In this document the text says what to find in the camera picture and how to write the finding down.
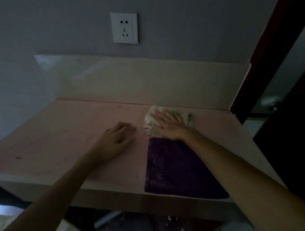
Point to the person's right hand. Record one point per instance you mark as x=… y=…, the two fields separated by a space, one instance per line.
x=174 y=131

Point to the person's left hand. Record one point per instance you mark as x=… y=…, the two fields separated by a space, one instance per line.
x=112 y=145

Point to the person's right thumb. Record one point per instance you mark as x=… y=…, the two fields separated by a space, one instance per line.
x=156 y=130

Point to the person's right little finger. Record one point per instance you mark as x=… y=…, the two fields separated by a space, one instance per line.
x=189 y=122

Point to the person's right middle finger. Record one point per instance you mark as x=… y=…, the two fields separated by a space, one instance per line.
x=170 y=116

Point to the person's left thumb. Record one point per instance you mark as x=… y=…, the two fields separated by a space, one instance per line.
x=128 y=140

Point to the white green patterned cloth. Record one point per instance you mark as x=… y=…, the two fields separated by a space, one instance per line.
x=150 y=121

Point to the person's left forearm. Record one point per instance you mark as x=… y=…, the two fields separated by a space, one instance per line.
x=54 y=197

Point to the person's right forearm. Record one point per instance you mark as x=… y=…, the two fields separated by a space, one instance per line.
x=243 y=180

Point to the beige backboard panel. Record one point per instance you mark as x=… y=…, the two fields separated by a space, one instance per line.
x=152 y=83

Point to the dark purple cloth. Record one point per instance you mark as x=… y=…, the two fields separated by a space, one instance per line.
x=181 y=171

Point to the white object under table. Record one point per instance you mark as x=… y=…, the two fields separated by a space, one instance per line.
x=107 y=219

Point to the dark door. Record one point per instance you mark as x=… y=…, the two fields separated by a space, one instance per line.
x=286 y=142

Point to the white wall socket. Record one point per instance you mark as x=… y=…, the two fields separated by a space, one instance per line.
x=124 y=28

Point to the dark brown door frame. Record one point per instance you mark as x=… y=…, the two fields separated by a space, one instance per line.
x=264 y=52

